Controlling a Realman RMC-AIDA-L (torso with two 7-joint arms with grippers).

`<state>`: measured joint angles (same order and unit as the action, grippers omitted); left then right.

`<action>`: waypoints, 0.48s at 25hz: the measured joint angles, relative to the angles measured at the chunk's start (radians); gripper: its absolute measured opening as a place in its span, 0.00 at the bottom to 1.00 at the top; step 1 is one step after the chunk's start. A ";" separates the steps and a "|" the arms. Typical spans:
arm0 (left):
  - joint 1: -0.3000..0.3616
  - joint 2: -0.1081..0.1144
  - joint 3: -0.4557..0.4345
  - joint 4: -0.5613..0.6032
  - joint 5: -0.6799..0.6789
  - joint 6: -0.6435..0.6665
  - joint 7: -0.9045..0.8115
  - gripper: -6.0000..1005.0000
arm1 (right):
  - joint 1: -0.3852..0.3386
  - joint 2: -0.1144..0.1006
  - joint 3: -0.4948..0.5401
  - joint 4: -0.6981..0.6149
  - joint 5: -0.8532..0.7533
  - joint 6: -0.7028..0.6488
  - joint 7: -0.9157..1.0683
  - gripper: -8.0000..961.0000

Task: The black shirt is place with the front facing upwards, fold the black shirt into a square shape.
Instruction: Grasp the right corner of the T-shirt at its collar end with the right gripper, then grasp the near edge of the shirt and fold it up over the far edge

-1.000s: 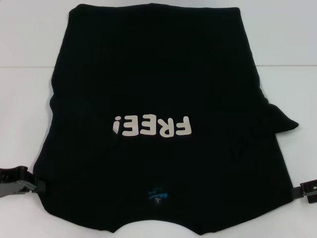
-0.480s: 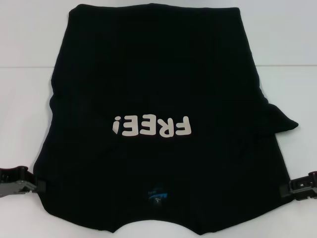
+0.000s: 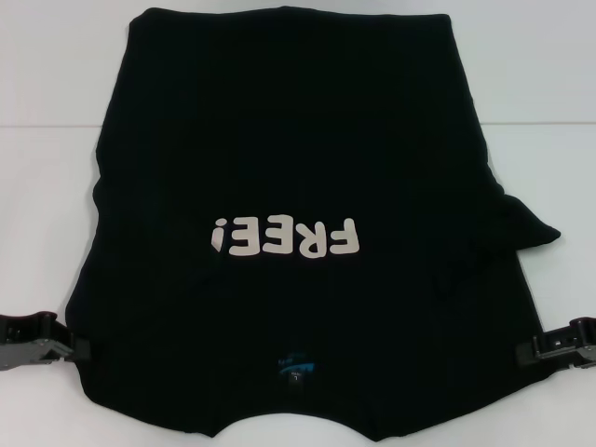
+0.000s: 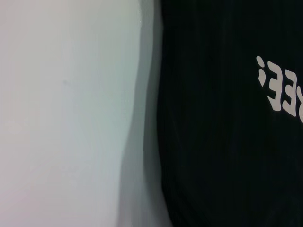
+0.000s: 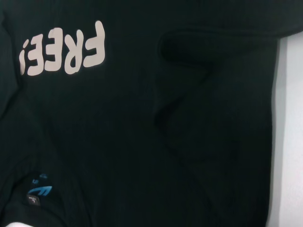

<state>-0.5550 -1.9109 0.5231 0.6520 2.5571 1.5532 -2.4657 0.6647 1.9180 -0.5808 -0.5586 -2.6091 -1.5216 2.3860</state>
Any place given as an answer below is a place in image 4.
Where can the black shirt with FREE print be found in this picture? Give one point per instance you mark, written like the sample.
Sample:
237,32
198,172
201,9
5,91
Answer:
213,130

